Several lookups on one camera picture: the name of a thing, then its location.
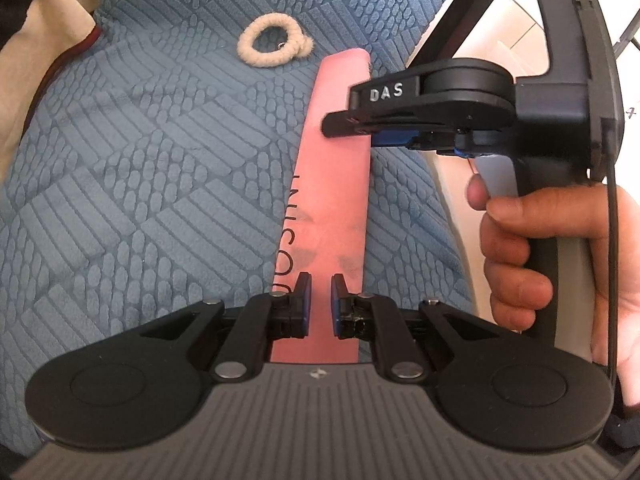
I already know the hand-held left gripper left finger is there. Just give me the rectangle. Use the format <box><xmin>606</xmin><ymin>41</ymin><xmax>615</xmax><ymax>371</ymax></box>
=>
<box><xmin>139</xmin><ymin>271</ymin><xmax>313</xmax><ymax>381</ymax></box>

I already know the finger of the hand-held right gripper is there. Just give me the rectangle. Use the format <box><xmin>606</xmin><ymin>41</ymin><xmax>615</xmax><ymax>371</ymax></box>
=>
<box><xmin>372</xmin><ymin>129</ymin><xmax>481</xmax><ymax>160</ymax></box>
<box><xmin>322</xmin><ymin>72</ymin><xmax>426</xmax><ymax>138</ymax></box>

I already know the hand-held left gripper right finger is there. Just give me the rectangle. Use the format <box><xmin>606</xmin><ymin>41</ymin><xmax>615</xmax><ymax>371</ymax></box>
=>
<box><xmin>330</xmin><ymin>273</ymin><xmax>501</xmax><ymax>381</ymax></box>

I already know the cream fluffy hair tie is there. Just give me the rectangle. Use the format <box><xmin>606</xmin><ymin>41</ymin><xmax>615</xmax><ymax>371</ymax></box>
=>
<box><xmin>236</xmin><ymin>14</ymin><xmax>315</xmax><ymax>68</ymax></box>

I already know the person's right hand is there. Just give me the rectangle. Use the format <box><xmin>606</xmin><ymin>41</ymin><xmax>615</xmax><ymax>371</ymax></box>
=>
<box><xmin>467</xmin><ymin>175</ymin><xmax>640</xmax><ymax>376</ymax></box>

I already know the white folding chair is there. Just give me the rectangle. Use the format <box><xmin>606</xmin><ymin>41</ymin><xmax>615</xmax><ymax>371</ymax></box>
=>
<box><xmin>404</xmin><ymin>0</ymin><xmax>640</xmax><ymax>321</ymax></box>

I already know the blue quilted blanket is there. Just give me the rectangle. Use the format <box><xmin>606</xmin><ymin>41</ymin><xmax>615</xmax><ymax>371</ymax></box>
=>
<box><xmin>0</xmin><ymin>0</ymin><xmax>476</xmax><ymax>466</ymax></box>

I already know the cream cloth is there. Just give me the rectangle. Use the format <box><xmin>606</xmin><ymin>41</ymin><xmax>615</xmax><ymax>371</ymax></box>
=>
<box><xmin>0</xmin><ymin>0</ymin><xmax>103</xmax><ymax>183</ymax></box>

